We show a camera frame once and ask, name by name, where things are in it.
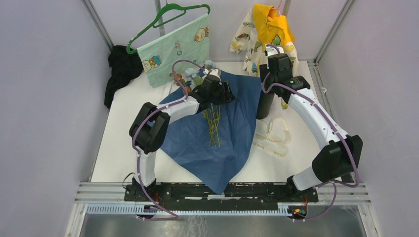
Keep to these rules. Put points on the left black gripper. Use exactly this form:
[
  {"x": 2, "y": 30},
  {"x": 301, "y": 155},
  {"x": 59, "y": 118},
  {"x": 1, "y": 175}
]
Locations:
[{"x": 227, "y": 97}]

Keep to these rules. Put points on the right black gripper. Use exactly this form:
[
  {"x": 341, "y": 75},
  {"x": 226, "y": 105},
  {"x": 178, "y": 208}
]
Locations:
[{"x": 264, "y": 71}]

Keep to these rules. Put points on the flower bunch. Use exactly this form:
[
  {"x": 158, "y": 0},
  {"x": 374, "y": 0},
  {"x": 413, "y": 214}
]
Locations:
[{"x": 189, "y": 81}]

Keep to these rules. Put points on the blue wrapping paper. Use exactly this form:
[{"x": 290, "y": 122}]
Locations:
[{"x": 216, "y": 157}]

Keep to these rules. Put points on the cream ribbon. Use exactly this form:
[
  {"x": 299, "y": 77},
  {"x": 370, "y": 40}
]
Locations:
[{"x": 272, "y": 137}]

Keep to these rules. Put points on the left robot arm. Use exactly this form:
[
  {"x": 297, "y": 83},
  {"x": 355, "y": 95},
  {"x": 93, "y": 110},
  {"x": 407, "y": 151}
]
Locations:
[{"x": 150, "y": 126}]

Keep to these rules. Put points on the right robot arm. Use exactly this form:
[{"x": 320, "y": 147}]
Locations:
[{"x": 339, "y": 152}]

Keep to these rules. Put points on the black vase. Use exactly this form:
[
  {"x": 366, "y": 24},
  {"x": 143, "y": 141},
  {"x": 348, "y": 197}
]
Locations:
[{"x": 264, "y": 105}]

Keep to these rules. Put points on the yellow patterned child shirt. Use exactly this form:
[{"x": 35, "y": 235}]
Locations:
[{"x": 261, "y": 26}]

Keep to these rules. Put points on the green cartoon cloth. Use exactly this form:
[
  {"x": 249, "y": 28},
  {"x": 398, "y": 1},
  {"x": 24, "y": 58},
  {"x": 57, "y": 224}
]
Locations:
[{"x": 189, "y": 42}]

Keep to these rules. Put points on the green clothes hanger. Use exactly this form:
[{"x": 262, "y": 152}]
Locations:
[{"x": 159, "y": 22}]

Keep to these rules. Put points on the black cloth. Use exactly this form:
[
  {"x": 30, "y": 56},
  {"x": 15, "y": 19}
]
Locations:
[{"x": 124, "y": 68}]

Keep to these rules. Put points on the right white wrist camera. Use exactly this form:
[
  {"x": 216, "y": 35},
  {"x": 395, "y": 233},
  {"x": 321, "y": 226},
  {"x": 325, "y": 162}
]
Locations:
[{"x": 271, "y": 49}]

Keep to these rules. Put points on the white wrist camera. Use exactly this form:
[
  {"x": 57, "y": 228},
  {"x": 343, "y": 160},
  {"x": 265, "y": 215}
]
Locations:
[
  {"x": 213, "y": 72},
  {"x": 271, "y": 49}
]

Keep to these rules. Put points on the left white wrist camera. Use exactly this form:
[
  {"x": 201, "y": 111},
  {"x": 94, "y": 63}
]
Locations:
[{"x": 213, "y": 72}]

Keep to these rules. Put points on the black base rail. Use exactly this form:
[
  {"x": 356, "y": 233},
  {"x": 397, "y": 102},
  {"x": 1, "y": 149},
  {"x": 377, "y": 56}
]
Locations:
[{"x": 236, "y": 196}]

